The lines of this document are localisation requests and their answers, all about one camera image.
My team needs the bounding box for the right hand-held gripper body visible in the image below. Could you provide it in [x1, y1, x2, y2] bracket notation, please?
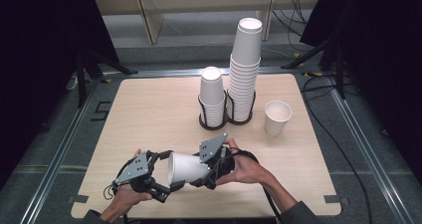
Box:
[199, 132, 237, 191]

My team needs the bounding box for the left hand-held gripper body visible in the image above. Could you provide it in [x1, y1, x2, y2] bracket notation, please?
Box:
[112, 149, 159, 194]

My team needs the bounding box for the black double cup holder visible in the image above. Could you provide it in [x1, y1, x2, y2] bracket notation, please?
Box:
[197, 90, 257, 131]

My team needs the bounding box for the white paper cup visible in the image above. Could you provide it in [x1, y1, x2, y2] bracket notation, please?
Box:
[263, 100, 294, 137]
[166, 151, 213, 186]

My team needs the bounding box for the short paper cup stack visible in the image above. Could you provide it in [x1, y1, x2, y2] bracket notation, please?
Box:
[198, 66, 227, 128]

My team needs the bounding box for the tall paper cup stack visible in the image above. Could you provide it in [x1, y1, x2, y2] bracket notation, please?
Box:
[226, 17, 264, 122]

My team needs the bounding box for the person's left hand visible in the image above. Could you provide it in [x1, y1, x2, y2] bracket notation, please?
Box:
[105, 148, 154, 218]

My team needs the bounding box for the person's right hand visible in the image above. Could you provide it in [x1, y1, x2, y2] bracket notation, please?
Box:
[215, 136, 267, 187]

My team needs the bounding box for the black tripod stand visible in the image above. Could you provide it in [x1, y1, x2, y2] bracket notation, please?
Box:
[281, 34, 348, 101]
[75, 47, 139, 109]

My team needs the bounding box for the light wooden shelf unit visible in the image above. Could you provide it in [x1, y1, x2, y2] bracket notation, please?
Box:
[91, 0, 278, 46]

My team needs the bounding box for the black curtain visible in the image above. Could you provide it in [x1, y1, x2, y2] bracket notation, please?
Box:
[299, 0, 422, 185]
[0, 0, 121, 192]

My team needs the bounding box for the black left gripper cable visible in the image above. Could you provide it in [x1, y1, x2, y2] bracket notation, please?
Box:
[103, 157, 133, 202]

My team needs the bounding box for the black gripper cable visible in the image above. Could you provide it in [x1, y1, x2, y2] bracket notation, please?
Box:
[230, 148, 285, 224]
[103, 157, 133, 202]

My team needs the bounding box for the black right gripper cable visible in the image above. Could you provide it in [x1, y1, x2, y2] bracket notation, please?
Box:
[230, 148, 285, 224]

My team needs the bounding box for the aluminium floor rail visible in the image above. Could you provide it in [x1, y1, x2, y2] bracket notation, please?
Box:
[19, 74, 106, 224]
[102, 66, 308, 79]
[324, 74, 416, 224]

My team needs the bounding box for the long black floor cable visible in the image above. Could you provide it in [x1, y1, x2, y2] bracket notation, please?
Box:
[300, 74, 374, 224]

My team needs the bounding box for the bundle of black cables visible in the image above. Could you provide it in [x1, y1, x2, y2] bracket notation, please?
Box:
[271, 0, 311, 53]

